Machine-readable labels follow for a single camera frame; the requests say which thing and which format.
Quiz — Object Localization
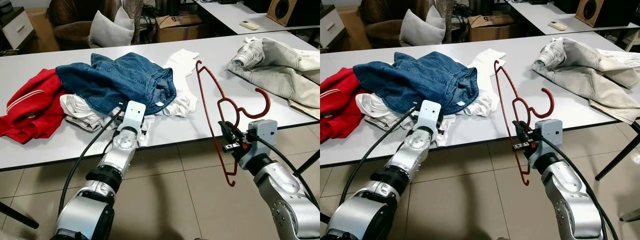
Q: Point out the white denim jeans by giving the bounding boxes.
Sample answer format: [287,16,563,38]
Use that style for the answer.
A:
[531,37,640,125]
[226,37,320,121]

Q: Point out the red hanger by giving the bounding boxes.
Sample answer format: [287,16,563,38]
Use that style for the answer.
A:
[195,60,272,187]
[494,60,556,187]

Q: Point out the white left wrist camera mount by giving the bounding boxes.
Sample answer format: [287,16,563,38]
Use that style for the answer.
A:
[419,100,443,135]
[121,100,147,136]

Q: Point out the wooden speaker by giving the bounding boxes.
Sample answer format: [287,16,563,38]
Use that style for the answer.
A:
[266,0,307,27]
[575,0,613,28]

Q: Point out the cream white cloth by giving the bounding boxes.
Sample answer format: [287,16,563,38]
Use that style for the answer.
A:
[355,92,456,147]
[59,92,156,147]

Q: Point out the blue denim jeans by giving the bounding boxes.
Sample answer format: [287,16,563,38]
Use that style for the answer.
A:
[55,52,177,116]
[352,51,480,115]

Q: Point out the white garment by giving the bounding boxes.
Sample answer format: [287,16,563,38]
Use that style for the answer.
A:
[595,47,640,68]
[287,47,320,62]

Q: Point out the white table black legs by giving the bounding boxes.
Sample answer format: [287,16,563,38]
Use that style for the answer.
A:
[0,31,320,230]
[320,31,640,182]

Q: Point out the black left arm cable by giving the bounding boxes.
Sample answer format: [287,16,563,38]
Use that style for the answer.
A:
[59,107,126,216]
[339,107,419,206]

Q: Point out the open brown cardboard box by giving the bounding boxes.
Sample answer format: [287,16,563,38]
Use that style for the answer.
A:
[467,14,513,42]
[155,14,203,43]

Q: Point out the red white-striped garment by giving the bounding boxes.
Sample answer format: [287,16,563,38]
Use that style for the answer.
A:
[320,67,373,143]
[0,68,73,145]

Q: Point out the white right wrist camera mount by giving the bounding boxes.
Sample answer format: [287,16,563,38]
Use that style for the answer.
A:
[239,119,279,168]
[530,118,563,168]

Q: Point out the grey pillow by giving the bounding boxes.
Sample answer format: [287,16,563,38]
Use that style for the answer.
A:
[398,8,446,47]
[427,5,448,28]
[89,10,135,48]
[114,6,136,31]

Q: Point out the white drawer unit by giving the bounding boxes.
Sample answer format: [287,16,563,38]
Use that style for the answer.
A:
[320,5,343,48]
[0,6,36,51]

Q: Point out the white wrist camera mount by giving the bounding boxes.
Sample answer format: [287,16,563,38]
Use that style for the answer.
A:
[419,100,443,135]
[121,100,147,136]
[239,119,279,168]
[530,118,563,168]

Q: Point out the patterned beige curtain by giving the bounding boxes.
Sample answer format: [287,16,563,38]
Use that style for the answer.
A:
[122,0,144,46]
[435,0,457,43]

